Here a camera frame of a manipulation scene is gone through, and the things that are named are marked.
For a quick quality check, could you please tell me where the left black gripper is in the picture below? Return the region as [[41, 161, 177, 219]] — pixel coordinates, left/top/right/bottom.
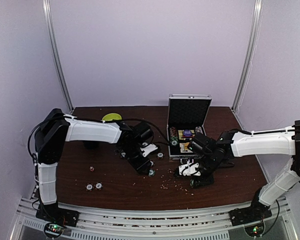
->
[[121, 143, 152, 176]]

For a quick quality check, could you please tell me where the green poker chip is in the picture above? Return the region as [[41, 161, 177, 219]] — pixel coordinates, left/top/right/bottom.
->
[[170, 139, 179, 147], [148, 169, 156, 177]]

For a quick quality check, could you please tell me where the aluminium poker case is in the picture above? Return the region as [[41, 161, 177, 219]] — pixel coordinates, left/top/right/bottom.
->
[[166, 94, 212, 161]]

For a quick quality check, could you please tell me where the purple round button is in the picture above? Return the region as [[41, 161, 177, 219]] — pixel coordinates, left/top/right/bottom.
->
[[182, 129, 193, 138]]

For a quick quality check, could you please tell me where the yellow blue card box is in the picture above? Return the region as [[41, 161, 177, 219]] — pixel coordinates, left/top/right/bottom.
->
[[178, 129, 195, 141]]

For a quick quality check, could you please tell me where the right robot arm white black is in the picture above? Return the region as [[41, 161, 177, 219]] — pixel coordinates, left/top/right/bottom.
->
[[187, 120, 300, 225]]

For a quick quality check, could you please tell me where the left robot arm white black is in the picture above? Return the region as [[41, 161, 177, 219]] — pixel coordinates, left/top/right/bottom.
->
[[28, 108, 159, 222]]

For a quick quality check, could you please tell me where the red chip by dice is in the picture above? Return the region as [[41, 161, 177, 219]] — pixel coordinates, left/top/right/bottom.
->
[[120, 152, 126, 159]]

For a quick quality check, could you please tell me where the chip row in case right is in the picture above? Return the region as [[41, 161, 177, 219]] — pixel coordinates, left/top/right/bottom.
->
[[194, 126, 204, 135]]

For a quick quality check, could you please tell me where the chip row in case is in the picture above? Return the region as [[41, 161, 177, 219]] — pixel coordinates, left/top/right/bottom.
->
[[194, 126, 204, 135], [169, 127, 178, 142]]

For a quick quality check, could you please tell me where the green bowl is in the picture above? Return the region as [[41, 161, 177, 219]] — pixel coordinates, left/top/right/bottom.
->
[[102, 112, 122, 122]]

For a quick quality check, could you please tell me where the card deck in case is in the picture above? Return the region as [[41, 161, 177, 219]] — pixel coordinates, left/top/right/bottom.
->
[[179, 142, 192, 153]]

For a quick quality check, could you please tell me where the chip row in case left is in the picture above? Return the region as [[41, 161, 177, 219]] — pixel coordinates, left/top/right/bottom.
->
[[169, 127, 178, 142]]

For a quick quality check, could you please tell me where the dark blue mug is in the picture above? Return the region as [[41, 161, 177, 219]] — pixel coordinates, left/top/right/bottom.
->
[[82, 141, 99, 150]]

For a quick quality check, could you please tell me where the red chip front right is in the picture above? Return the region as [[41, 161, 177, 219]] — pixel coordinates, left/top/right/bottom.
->
[[94, 182, 103, 190]]

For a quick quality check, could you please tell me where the red chip front left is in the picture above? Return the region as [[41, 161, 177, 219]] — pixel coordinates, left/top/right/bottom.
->
[[85, 183, 94, 192]]

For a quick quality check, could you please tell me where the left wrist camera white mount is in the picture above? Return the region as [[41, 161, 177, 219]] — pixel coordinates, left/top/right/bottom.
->
[[140, 143, 158, 158]]

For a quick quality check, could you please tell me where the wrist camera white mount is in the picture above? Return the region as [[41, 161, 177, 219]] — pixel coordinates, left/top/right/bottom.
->
[[173, 162, 201, 177], [140, 143, 158, 158]]

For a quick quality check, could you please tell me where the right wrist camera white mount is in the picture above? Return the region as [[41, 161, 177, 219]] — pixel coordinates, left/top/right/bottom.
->
[[173, 162, 201, 177]]

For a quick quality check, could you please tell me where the right aluminium frame post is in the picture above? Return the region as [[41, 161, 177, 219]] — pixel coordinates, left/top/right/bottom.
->
[[232, 0, 263, 113]]

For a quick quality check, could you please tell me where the aluminium frame post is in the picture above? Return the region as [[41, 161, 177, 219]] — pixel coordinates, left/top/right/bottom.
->
[[232, 0, 263, 113], [42, 0, 75, 113]]

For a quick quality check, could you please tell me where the front aluminium rail base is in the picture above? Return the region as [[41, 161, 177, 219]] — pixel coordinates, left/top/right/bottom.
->
[[7, 196, 300, 240]]

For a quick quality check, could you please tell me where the left aluminium frame post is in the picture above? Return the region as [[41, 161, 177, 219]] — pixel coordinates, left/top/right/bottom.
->
[[42, 0, 75, 113]]

